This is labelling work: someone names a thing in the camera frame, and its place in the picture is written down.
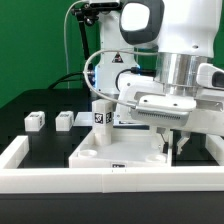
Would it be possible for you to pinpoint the white U-shaped obstacle fence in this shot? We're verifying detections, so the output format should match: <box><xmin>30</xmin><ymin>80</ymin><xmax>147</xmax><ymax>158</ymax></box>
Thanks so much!
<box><xmin>0</xmin><ymin>135</ymin><xmax>224</xmax><ymax>194</ymax></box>

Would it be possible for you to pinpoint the white square table top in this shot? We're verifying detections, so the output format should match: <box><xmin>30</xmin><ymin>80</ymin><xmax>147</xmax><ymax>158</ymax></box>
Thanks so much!
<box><xmin>69</xmin><ymin>128</ymin><xmax>172</xmax><ymax>168</ymax></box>

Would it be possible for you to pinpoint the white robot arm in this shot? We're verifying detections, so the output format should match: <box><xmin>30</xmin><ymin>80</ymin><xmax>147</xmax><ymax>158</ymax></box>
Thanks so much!
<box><xmin>88</xmin><ymin>0</ymin><xmax>224</xmax><ymax>136</ymax></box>

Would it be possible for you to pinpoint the white sheet with tags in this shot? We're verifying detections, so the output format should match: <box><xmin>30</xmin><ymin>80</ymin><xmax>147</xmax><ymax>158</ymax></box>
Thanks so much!
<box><xmin>73</xmin><ymin>112</ymin><xmax>147</xmax><ymax>127</ymax></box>

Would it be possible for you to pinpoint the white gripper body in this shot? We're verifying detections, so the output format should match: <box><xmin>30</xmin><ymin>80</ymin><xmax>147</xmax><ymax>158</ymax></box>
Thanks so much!
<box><xmin>115</xmin><ymin>74</ymin><xmax>224</xmax><ymax>136</ymax></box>

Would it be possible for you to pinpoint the white cable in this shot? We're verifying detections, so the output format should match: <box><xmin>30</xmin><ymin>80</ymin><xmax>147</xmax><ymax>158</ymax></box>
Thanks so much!
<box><xmin>63</xmin><ymin>0</ymin><xmax>88</xmax><ymax>90</ymax></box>

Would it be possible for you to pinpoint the black cable bundle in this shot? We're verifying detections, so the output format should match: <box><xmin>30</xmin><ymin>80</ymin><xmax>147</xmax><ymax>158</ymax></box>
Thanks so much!
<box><xmin>48</xmin><ymin>6</ymin><xmax>98</xmax><ymax>90</ymax></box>

